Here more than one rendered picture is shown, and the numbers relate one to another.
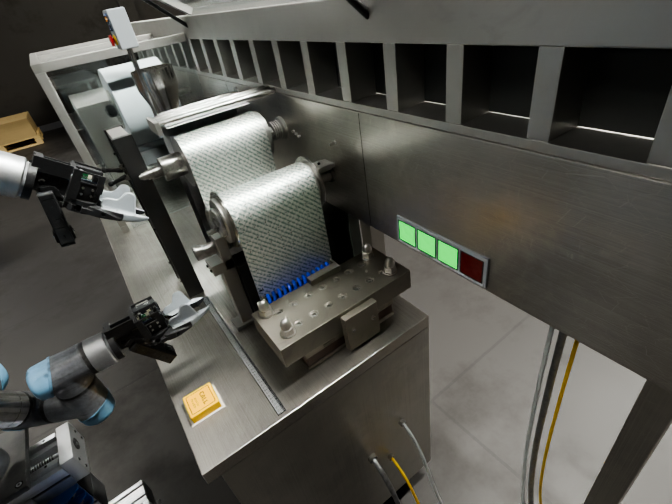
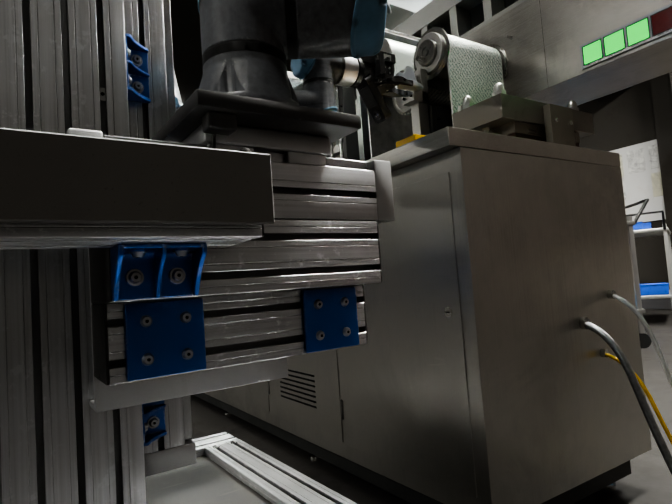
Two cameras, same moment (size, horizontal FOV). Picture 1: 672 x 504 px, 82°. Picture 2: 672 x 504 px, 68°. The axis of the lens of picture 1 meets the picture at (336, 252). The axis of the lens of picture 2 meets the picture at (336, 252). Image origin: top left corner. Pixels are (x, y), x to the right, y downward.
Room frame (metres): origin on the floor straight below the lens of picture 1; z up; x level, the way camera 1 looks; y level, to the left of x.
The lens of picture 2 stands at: (-0.55, 0.66, 0.60)
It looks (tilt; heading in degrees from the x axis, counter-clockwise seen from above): 4 degrees up; 356
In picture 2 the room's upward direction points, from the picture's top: 4 degrees counter-clockwise
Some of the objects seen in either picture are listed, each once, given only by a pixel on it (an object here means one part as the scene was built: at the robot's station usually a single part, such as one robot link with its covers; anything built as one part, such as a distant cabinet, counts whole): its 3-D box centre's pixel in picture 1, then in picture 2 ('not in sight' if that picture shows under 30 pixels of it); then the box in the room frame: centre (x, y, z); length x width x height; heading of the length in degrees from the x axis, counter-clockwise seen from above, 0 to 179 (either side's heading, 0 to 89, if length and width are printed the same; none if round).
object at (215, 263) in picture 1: (227, 283); (416, 121); (0.85, 0.31, 1.05); 0.06 x 0.05 x 0.31; 119
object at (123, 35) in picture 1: (118, 29); not in sight; (1.33, 0.50, 1.66); 0.07 x 0.07 x 0.10; 30
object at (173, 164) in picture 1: (172, 166); not in sight; (1.05, 0.40, 1.33); 0.06 x 0.06 x 0.06; 29
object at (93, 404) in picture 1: (81, 400); (313, 107); (0.58, 0.62, 1.01); 0.11 x 0.08 x 0.11; 91
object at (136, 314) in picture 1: (138, 328); (371, 72); (0.65, 0.46, 1.12); 0.12 x 0.08 x 0.09; 119
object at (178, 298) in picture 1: (181, 301); (396, 85); (0.73, 0.39, 1.12); 0.09 x 0.03 x 0.06; 128
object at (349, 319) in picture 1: (361, 325); (560, 127); (0.69, -0.03, 0.96); 0.10 x 0.03 x 0.11; 119
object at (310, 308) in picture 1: (334, 299); (525, 124); (0.76, 0.03, 1.00); 0.40 x 0.16 x 0.06; 119
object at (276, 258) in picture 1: (291, 254); (479, 98); (0.85, 0.12, 1.11); 0.23 x 0.01 x 0.18; 119
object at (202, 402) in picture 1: (202, 402); (416, 144); (0.59, 0.38, 0.91); 0.07 x 0.07 x 0.02; 29
